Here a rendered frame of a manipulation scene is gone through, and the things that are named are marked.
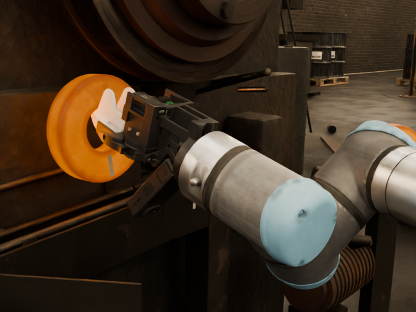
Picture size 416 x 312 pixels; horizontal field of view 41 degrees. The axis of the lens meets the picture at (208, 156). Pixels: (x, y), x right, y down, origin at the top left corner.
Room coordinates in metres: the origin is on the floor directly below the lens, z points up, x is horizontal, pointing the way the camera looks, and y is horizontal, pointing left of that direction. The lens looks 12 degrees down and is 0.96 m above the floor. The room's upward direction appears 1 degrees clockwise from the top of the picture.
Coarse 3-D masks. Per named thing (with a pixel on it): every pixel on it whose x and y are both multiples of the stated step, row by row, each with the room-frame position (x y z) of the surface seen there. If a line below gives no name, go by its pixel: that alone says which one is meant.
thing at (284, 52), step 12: (288, 48) 3.62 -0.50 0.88; (300, 48) 3.68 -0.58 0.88; (288, 60) 3.61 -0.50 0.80; (300, 60) 3.66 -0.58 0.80; (288, 72) 3.61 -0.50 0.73; (300, 72) 3.67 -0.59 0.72; (300, 84) 3.67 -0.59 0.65; (300, 96) 3.68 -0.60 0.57; (300, 108) 3.68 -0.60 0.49; (300, 120) 3.69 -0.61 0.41; (300, 132) 3.70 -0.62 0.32; (300, 144) 3.71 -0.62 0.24; (300, 156) 3.71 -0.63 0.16; (300, 168) 3.73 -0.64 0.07
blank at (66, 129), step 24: (72, 96) 0.74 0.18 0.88; (96, 96) 0.77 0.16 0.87; (120, 96) 0.80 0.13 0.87; (48, 120) 0.74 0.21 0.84; (72, 120) 0.74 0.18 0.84; (48, 144) 0.74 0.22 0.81; (72, 144) 0.74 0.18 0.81; (72, 168) 0.74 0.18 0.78; (96, 168) 0.76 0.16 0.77; (120, 168) 0.80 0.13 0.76
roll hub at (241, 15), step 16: (176, 0) 0.84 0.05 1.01; (192, 0) 0.82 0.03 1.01; (208, 0) 0.83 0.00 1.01; (224, 0) 0.86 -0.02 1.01; (240, 0) 0.89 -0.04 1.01; (256, 0) 0.92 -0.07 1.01; (272, 0) 0.95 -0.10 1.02; (192, 16) 0.86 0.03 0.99; (208, 16) 0.84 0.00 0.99; (240, 16) 0.89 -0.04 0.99; (256, 16) 0.92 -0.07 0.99
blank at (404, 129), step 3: (396, 126) 1.16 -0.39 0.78; (399, 126) 1.16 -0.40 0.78; (402, 126) 1.16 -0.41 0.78; (405, 126) 1.17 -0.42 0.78; (402, 129) 1.16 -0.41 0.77; (405, 129) 1.16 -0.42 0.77; (408, 129) 1.17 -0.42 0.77; (411, 129) 1.17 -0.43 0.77; (405, 132) 1.16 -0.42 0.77; (408, 132) 1.17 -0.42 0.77; (411, 132) 1.17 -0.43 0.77; (414, 132) 1.17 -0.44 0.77; (408, 135) 1.17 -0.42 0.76; (411, 135) 1.17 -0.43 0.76; (414, 135) 1.17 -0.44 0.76; (411, 138) 1.17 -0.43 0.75; (414, 138) 1.17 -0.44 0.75; (414, 141) 1.17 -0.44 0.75
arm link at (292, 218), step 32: (224, 160) 0.60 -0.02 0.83; (256, 160) 0.60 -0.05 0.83; (224, 192) 0.58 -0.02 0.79; (256, 192) 0.56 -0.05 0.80; (288, 192) 0.55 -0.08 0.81; (320, 192) 0.56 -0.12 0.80; (256, 224) 0.55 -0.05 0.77; (288, 224) 0.53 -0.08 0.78; (320, 224) 0.56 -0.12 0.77; (288, 256) 0.54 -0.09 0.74
